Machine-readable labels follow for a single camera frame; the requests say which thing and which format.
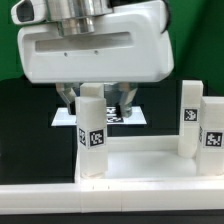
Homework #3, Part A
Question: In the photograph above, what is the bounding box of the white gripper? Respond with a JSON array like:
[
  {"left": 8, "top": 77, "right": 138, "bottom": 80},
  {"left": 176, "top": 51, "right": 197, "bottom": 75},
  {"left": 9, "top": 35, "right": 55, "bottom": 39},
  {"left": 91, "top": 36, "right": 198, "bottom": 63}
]
[{"left": 17, "top": 0, "right": 174, "bottom": 118}]

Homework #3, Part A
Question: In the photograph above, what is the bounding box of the white desk top tray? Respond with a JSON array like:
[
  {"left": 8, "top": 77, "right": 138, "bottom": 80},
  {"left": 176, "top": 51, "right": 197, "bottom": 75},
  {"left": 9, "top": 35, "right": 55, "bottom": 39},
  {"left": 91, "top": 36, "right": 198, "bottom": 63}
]
[{"left": 74, "top": 135, "right": 224, "bottom": 183}]

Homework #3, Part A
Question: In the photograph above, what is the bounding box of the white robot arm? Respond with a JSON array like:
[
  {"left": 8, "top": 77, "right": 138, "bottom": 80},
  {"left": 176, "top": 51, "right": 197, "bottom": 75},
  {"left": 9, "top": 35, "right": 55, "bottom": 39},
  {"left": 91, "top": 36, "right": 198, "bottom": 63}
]
[{"left": 11, "top": 0, "right": 174, "bottom": 117}]

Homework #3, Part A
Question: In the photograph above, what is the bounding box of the fiducial marker sheet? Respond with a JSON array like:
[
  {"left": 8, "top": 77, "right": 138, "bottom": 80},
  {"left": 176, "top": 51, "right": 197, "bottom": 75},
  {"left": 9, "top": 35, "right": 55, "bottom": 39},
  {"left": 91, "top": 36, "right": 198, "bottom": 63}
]
[{"left": 51, "top": 106, "right": 146, "bottom": 127}]

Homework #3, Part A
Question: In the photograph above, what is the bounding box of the white L-shaped fence wall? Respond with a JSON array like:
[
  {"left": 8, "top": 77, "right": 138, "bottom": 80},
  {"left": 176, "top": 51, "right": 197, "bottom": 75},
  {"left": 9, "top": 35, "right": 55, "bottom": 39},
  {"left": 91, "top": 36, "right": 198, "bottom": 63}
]
[{"left": 0, "top": 180, "right": 224, "bottom": 215}]

